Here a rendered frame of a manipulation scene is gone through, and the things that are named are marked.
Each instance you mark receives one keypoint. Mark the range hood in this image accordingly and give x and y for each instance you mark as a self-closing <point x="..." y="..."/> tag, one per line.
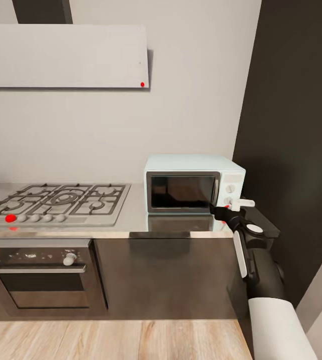
<point x="46" y="49"/>

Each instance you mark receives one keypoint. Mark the burner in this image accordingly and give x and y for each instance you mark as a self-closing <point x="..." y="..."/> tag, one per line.
<point x="64" y="204"/>

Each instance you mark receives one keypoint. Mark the microwave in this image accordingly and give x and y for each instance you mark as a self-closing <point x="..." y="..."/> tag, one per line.
<point x="188" y="183"/>

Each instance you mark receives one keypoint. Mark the oven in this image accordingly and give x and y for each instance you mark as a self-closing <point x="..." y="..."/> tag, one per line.
<point x="51" y="277"/>

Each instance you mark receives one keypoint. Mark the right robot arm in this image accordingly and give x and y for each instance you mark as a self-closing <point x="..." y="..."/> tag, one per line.
<point x="276" y="331"/>

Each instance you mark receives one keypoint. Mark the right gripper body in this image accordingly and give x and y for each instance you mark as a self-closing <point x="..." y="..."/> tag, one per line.
<point x="225" y="214"/>

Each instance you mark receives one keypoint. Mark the fridge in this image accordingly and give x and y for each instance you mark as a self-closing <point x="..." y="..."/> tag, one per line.
<point x="279" y="144"/>

